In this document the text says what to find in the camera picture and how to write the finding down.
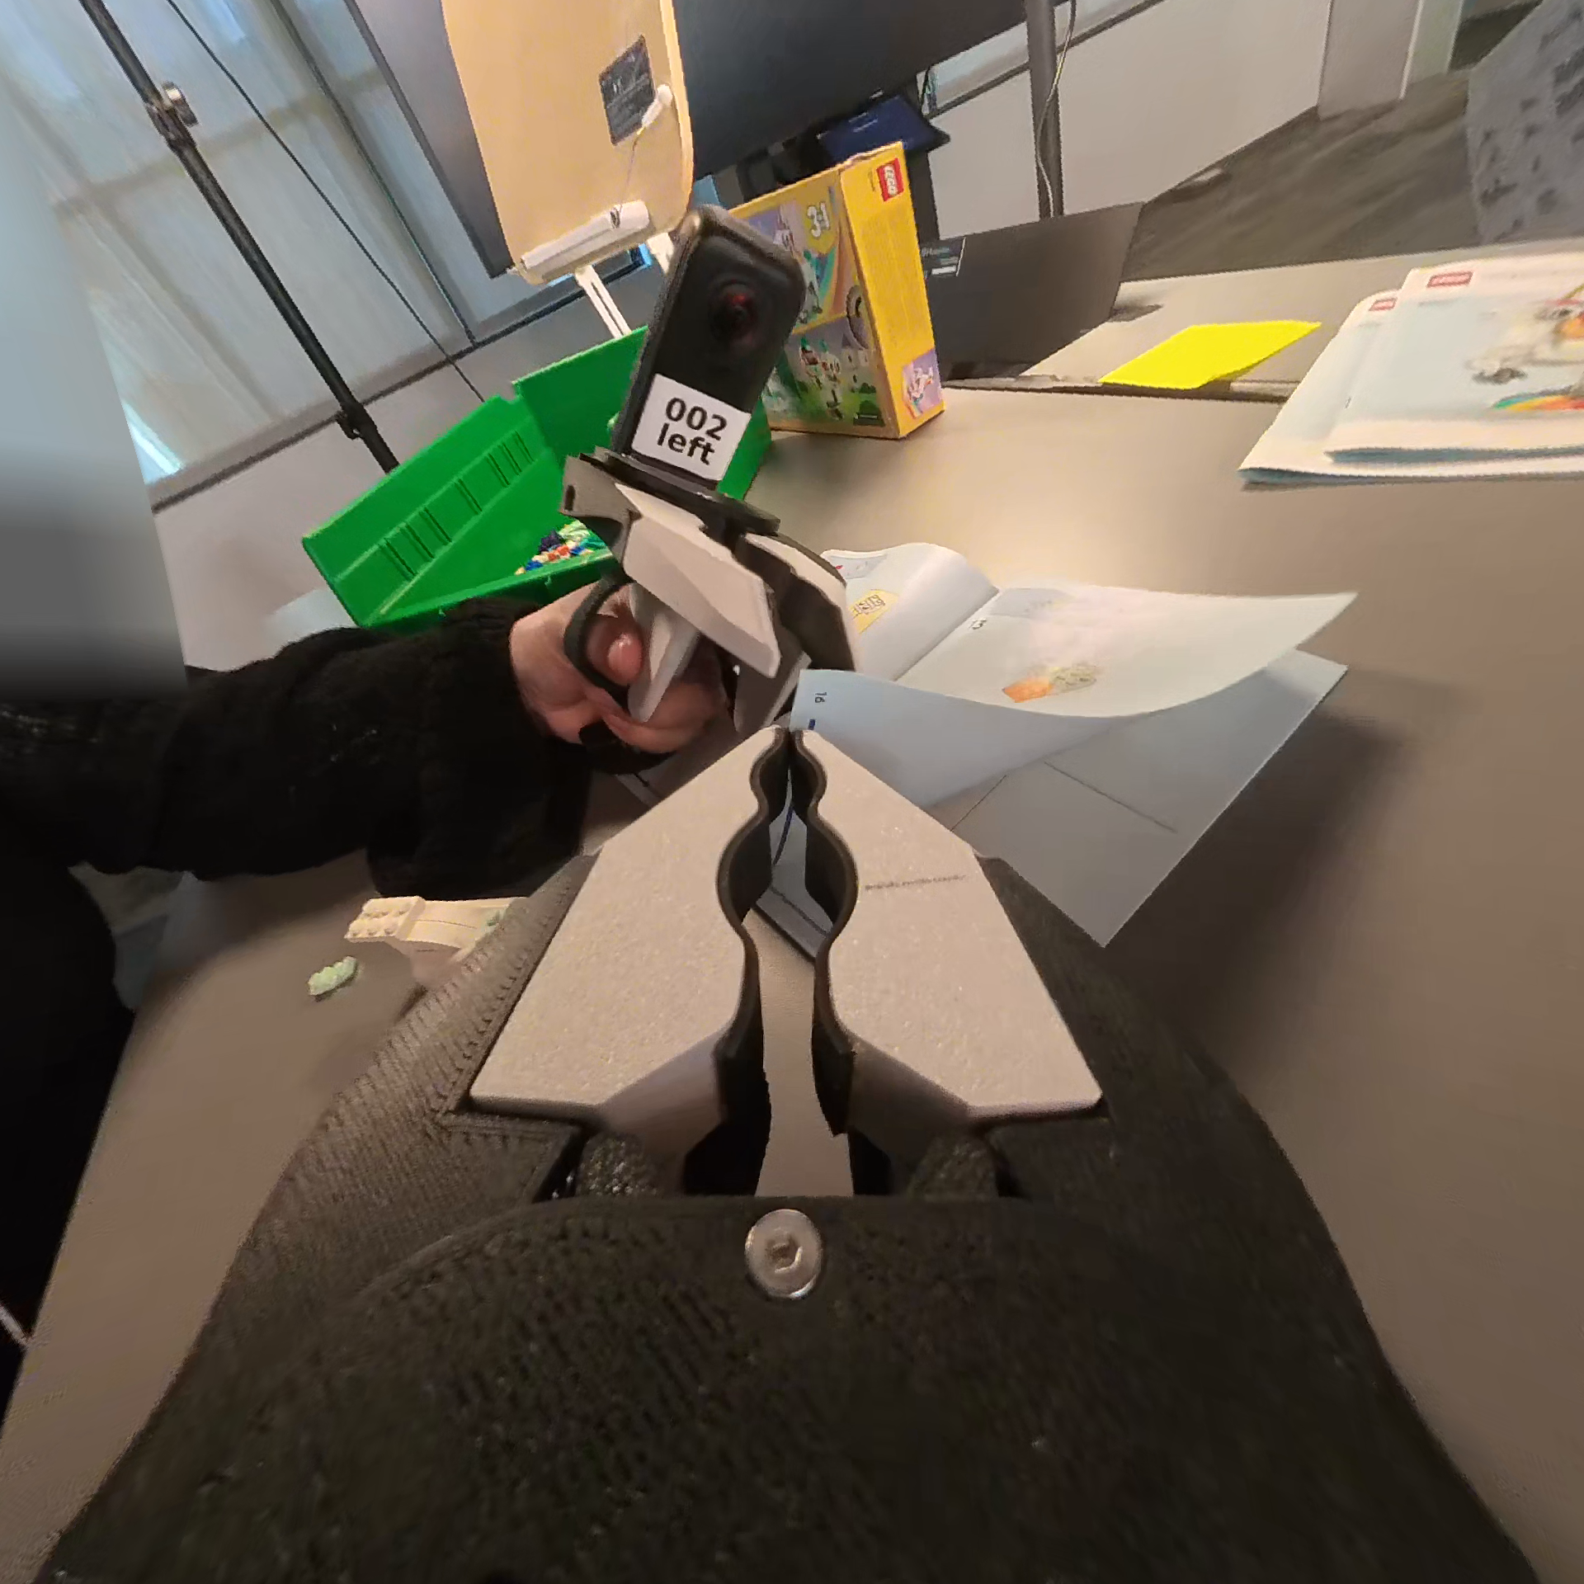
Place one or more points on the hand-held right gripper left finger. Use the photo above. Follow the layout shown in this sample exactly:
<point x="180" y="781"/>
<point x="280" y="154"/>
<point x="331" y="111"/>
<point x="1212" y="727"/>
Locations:
<point x="618" y="977"/>

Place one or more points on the small black tablet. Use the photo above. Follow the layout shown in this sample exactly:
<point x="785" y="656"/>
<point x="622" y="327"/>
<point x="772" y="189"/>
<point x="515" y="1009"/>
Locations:
<point x="881" y="131"/>

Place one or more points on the closed instruction booklet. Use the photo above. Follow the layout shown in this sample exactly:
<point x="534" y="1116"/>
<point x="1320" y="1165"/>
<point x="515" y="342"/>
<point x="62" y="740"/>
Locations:
<point x="1311" y="433"/>
<point x="1460" y="359"/>

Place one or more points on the beige rounded board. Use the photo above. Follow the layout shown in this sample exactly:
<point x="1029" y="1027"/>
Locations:
<point x="556" y="111"/>

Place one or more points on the large black monitor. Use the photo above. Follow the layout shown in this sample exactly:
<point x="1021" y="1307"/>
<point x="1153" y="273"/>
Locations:
<point x="792" y="75"/>

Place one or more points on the person's left hand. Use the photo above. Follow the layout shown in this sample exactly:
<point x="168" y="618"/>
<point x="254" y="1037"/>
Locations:
<point x="556" y="694"/>

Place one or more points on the green plastic bin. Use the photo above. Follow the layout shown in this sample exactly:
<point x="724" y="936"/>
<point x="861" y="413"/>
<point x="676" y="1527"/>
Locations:
<point x="432" y="520"/>

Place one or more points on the yellow lego box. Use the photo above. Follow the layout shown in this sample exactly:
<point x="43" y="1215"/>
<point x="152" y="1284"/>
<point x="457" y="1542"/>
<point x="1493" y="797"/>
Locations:
<point x="866" y="298"/>

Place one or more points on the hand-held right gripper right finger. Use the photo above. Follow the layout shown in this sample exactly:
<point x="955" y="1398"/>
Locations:
<point x="952" y="977"/>

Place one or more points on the black light stand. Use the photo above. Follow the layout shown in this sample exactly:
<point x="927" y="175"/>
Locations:
<point x="247" y="248"/>

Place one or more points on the person's left forearm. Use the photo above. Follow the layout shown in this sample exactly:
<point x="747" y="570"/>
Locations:
<point x="308" y="743"/>

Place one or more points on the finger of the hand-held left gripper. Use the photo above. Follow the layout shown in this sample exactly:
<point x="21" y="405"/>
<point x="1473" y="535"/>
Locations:
<point x="818" y="619"/>
<point x="699" y="563"/>

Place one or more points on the pile of lego bricks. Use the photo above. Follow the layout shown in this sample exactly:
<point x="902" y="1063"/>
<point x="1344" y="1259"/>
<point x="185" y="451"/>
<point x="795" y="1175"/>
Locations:
<point x="559" y="547"/>

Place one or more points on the lego instruction booklet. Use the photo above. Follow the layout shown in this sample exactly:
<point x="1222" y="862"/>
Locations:
<point x="1113" y="669"/>

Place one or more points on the small green lego piece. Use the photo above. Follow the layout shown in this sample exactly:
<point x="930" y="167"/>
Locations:
<point x="333" y="981"/>

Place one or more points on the yellow paper sheet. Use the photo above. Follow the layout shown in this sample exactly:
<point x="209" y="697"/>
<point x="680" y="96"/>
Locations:
<point x="1206" y="354"/>

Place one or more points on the monitor stand pole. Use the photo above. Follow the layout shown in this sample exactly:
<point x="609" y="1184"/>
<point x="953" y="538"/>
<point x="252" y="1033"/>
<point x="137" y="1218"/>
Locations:
<point x="1049" y="111"/>

